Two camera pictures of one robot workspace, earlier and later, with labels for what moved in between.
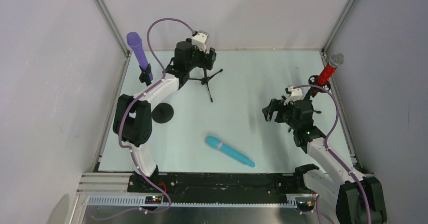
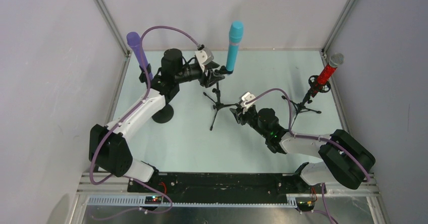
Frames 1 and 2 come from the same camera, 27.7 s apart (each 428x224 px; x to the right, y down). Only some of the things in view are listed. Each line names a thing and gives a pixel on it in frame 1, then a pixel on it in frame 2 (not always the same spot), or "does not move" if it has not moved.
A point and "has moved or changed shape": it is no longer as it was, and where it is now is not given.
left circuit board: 153,200 does not move
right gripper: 279,112 → 243,114
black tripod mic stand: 205,80 has moved or changed shape
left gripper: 207,58 → 207,77
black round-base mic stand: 162,113 does not move
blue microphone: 215,142 → 235,34
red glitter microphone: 335,60 does not move
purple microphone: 135,41 does not move
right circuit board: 306,205 does not move
